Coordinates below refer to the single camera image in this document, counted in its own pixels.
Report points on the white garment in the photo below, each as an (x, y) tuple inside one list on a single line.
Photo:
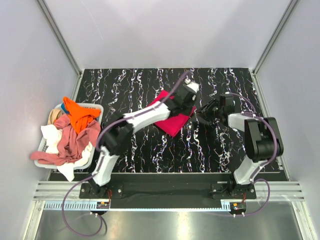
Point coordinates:
[(63, 150)]

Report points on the dusty pink garment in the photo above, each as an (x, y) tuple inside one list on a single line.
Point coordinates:
[(91, 133)]

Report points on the blue garment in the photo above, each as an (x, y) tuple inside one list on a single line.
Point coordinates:
[(64, 109)]

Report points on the small control board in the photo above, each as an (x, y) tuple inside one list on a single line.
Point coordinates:
[(238, 208), (103, 204)]

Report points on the aluminium front rail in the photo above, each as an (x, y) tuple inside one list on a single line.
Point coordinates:
[(57, 190)]

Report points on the left small control board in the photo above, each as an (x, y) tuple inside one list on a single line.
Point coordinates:
[(103, 204)]

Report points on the white plastic laundry basket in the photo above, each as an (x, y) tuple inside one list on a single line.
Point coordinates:
[(42, 146)]

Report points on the orange t-shirt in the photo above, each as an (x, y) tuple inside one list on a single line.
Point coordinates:
[(80, 117)]

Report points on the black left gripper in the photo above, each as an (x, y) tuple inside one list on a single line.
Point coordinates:
[(191, 103)]

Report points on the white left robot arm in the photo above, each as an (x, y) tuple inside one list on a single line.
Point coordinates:
[(169, 112)]

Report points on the right small control board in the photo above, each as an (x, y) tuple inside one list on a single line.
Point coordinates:
[(238, 208)]

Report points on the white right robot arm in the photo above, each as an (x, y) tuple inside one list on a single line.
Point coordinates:
[(262, 138)]

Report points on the bright pink t-shirt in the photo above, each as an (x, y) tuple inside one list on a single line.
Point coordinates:
[(172, 125)]

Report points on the aluminium frame post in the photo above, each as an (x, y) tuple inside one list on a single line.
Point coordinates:
[(276, 34), (58, 35)]

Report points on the right aluminium frame post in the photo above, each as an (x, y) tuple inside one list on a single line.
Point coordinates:
[(276, 34)]

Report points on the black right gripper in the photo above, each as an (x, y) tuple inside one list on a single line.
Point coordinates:
[(206, 109)]

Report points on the white slotted cable duct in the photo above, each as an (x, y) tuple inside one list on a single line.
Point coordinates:
[(90, 205)]

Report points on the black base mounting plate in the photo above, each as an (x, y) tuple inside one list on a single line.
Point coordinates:
[(164, 195)]

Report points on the beige garment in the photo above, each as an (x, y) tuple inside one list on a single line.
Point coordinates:
[(54, 115)]

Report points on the left aluminium frame post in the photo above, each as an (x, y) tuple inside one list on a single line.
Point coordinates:
[(58, 35)]

